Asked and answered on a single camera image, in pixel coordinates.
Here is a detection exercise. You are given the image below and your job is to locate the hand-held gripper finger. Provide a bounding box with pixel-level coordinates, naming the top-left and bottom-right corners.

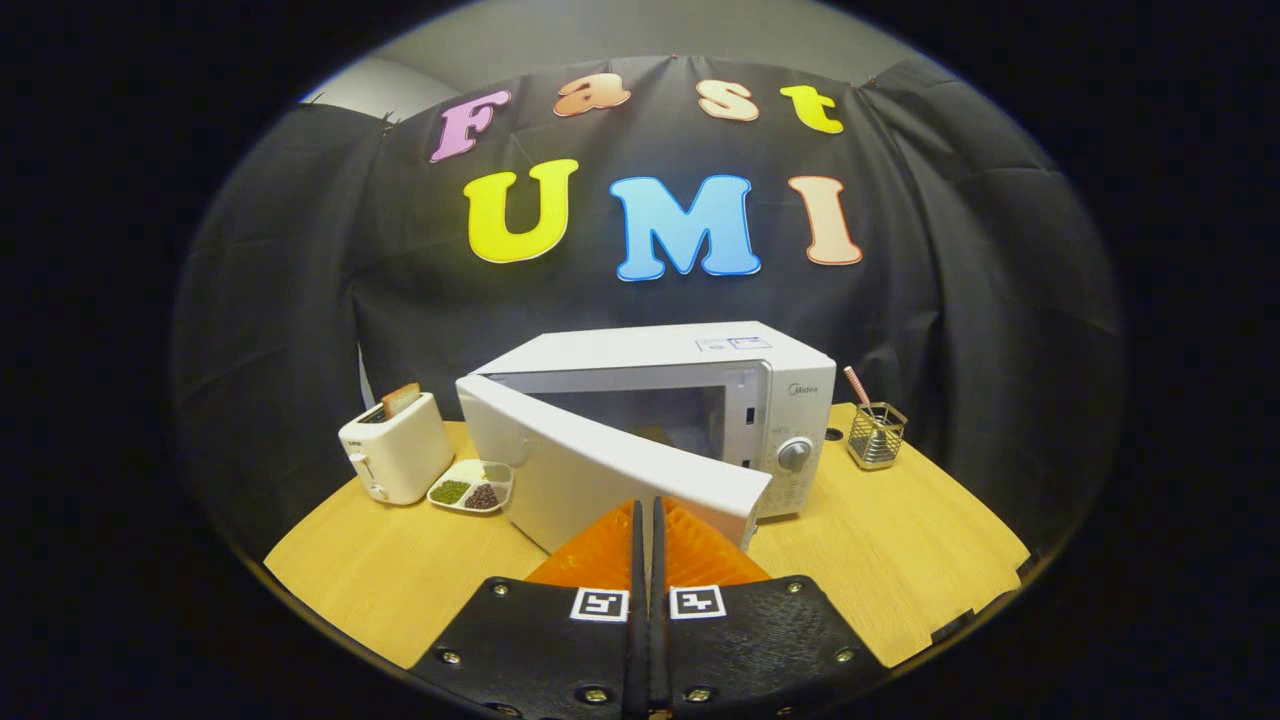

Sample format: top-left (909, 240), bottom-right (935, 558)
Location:
top-left (412, 498), bottom-right (649, 720)
top-left (650, 495), bottom-right (890, 720)

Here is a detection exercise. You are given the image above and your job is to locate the white microwave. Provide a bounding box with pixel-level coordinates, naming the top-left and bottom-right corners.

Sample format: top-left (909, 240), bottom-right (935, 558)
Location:
top-left (455, 320), bottom-right (839, 557)

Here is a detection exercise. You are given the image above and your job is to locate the white divided dish with beans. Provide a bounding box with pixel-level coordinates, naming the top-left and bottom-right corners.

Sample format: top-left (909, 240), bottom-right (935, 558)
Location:
top-left (427, 458), bottom-right (516, 516)

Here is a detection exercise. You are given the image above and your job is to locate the white toaster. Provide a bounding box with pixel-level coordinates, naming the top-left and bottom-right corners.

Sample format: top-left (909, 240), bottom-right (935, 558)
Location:
top-left (338, 392), bottom-right (457, 506)

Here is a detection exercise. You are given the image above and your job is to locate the wire mesh utensil holder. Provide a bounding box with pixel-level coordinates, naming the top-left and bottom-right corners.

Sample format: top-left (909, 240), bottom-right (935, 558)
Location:
top-left (846, 402), bottom-right (910, 472)

